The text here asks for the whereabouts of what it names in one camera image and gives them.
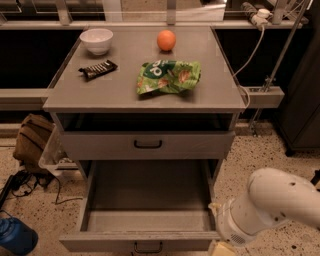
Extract white power strip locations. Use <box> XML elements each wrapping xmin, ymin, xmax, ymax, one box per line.
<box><xmin>241</xmin><ymin>2</ymin><xmax>270</xmax><ymax>31</ymax></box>

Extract dark chocolate bar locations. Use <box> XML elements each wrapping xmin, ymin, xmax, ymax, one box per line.
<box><xmin>79</xmin><ymin>60</ymin><xmax>118</xmax><ymax>80</ymax></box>

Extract blue canister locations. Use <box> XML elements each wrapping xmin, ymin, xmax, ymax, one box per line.
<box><xmin>0</xmin><ymin>210</ymin><xmax>38</xmax><ymax>256</ymax></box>

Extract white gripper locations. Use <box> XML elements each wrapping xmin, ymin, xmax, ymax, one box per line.
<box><xmin>208</xmin><ymin>195</ymin><xmax>287</xmax><ymax>256</ymax></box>

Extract grey top drawer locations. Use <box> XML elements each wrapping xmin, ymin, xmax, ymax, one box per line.
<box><xmin>61</xmin><ymin>131</ymin><xmax>235</xmax><ymax>160</ymax></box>

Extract orange fruit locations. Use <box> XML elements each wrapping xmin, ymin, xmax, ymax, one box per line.
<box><xmin>157</xmin><ymin>30</ymin><xmax>176</xmax><ymax>51</ymax></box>

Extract grey drawer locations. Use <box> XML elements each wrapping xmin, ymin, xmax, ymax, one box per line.
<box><xmin>61</xmin><ymin>131</ymin><xmax>235</xmax><ymax>160</ymax></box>
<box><xmin>60</xmin><ymin>160</ymin><xmax>221</xmax><ymax>254</ymax></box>

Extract clear plastic bin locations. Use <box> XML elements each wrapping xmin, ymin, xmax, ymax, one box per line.
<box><xmin>38</xmin><ymin>128</ymin><xmax>78</xmax><ymax>177</ymax></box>

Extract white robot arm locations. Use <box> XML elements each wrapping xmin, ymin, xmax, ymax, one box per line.
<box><xmin>209</xmin><ymin>167</ymin><xmax>320</xmax><ymax>247</ymax></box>

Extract white power cable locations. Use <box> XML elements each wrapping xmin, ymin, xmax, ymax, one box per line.
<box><xmin>231</xmin><ymin>23</ymin><xmax>266</xmax><ymax>109</ymax></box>

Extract black wheeled base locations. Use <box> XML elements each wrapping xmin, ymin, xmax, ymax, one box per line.
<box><xmin>311</xmin><ymin>170</ymin><xmax>320</xmax><ymax>186</ymax></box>

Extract dark cabinet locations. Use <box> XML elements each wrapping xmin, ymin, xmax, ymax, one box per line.
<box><xmin>275</xmin><ymin>0</ymin><xmax>320</xmax><ymax>157</ymax></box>

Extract white bowl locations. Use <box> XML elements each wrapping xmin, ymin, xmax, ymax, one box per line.
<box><xmin>80</xmin><ymin>28</ymin><xmax>113</xmax><ymax>55</ymax></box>

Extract brown backpack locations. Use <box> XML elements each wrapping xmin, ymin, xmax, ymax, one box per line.
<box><xmin>13</xmin><ymin>114</ymin><xmax>54</xmax><ymax>175</ymax></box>

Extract metal tripod stand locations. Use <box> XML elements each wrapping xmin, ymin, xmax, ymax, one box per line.
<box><xmin>244</xmin><ymin>0</ymin><xmax>313</xmax><ymax>137</ymax></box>

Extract black floor cables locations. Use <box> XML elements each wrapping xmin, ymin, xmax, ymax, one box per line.
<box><xmin>0</xmin><ymin>169</ymin><xmax>84</xmax><ymax>210</ymax></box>

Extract green chip bag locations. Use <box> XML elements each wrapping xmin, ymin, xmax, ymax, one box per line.
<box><xmin>136</xmin><ymin>60</ymin><xmax>201</xmax><ymax>95</ymax></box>

